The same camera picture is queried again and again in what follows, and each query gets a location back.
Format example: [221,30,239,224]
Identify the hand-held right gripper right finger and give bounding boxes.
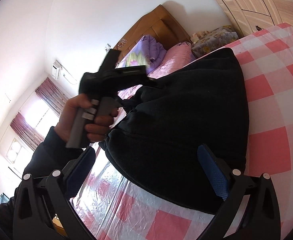
[197,144,281,240]

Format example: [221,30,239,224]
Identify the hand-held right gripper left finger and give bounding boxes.
[13,146,97,240]

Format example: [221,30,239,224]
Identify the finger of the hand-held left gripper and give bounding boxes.
[146,78,163,89]

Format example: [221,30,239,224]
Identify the black pants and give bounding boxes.
[99,47,250,216]

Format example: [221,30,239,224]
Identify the person's left forearm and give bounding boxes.
[0,126,87,230]

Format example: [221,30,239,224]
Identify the person's left hand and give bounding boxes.
[54,94,119,143]

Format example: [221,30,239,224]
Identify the pink bed quilt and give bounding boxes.
[117,41,197,101]

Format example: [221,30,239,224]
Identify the purple floral folded quilt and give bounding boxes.
[116,35,168,75]

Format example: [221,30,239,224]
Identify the white air conditioner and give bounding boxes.
[51,60,63,80]

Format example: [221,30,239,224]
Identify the maroon curtain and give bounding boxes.
[10,112,45,152]
[35,77,72,117]

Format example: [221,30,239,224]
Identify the wooden bed headboard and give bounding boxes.
[111,4,192,58]

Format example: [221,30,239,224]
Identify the floral covered nightstand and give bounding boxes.
[190,25,240,58]

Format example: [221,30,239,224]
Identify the bright window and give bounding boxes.
[2,90,59,165]

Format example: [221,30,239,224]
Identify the red checkered plastic sheet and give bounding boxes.
[70,22,293,240]

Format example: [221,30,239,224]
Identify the light wooden wardrobe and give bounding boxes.
[196,0,293,38]

